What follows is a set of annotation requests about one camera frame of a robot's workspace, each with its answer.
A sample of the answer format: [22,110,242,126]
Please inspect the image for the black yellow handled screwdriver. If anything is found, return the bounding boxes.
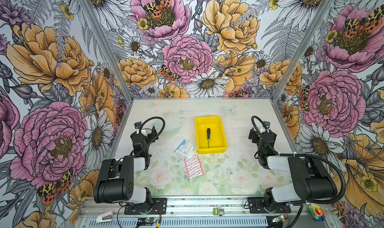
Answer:
[207,128,211,148]

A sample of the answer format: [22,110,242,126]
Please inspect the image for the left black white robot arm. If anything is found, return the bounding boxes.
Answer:
[93,122,158,211]

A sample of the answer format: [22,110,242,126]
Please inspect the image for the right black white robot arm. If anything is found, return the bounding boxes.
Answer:
[248,126,345,213]

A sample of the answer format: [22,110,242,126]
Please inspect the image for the yellow plastic bin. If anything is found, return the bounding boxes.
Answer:
[195,116,228,154]

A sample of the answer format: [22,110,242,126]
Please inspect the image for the white blue plastic packet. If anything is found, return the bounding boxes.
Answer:
[175,139,198,159]

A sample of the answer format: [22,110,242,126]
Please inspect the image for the pink patterned packet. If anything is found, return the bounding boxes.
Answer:
[184,155,205,180]

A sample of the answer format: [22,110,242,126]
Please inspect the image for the green circuit board left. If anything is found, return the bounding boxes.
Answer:
[136,218,158,228]

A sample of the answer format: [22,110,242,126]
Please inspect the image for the green circuit board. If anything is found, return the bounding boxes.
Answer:
[136,218,158,228]
[272,215,286,223]

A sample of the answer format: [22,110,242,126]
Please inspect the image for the green circuit board right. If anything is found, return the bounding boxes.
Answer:
[272,215,286,223]

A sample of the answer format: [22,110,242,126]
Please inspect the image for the white stapler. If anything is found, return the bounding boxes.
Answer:
[96,211,114,224]

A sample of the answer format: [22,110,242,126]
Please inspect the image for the small green display module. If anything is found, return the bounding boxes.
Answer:
[213,208,225,217]

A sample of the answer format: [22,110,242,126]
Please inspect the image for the colourful round toy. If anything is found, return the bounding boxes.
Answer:
[309,203,326,222]

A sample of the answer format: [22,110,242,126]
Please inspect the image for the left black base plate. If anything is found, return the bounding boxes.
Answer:
[124,198,168,216]

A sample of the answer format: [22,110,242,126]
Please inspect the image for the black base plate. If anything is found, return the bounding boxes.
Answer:
[244,197,292,214]
[124,198,168,216]

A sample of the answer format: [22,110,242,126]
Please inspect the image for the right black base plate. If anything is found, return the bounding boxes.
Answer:
[244,197,292,214]

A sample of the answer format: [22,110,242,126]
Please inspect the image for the aluminium rail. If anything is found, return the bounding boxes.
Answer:
[77,194,331,218]

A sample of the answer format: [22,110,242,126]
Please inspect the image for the white vented cable duct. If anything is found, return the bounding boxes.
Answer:
[83,216,269,228]

